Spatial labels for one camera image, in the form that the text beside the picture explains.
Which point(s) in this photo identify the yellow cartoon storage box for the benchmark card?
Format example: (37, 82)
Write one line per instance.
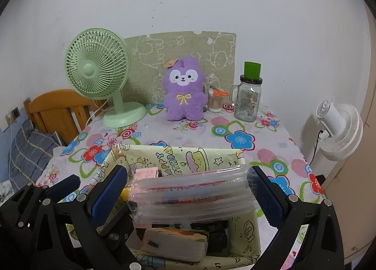
(246, 234)

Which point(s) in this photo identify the green plastic cup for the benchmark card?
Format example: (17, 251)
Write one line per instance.
(252, 70)

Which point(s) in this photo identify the dark cloth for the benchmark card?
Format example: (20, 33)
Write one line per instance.
(217, 237)

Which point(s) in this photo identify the wooden bed headboard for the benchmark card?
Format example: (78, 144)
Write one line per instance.
(53, 105)

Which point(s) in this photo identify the cardboard panel with animal drawings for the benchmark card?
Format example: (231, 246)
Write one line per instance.
(182, 43)

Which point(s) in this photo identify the clear plastic bag pack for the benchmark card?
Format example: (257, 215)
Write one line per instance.
(191, 196)

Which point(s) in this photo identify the white circulator fan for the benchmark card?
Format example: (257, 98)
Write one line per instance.
(343, 137)

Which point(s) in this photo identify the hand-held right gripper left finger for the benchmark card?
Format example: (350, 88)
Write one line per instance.
(108, 196)

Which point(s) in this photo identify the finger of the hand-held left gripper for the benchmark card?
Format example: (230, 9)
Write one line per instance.
(123, 223)
(66, 186)

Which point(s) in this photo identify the bear print tissue pack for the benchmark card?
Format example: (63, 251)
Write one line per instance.
(145, 173)

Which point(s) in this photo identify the orange small scissors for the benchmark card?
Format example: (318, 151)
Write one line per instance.
(220, 93)

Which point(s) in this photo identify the beige soft tissue pack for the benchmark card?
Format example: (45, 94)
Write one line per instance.
(176, 242)

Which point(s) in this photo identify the grey plaid pillow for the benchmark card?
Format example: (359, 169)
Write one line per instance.
(29, 152)

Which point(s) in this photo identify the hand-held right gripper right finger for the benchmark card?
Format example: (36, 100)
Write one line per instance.
(268, 196)

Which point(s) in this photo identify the clear cotton swab container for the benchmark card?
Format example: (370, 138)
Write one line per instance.
(216, 106)

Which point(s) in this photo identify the glass jar mug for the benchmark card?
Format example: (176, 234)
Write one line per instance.
(246, 105)

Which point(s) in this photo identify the green desk fan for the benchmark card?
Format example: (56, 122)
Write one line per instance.
(88, 70)

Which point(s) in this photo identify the purple plush bunny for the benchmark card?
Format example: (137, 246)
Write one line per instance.
(183, 108)

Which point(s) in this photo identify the beige wooden door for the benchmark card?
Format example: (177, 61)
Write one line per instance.
(361, 184)

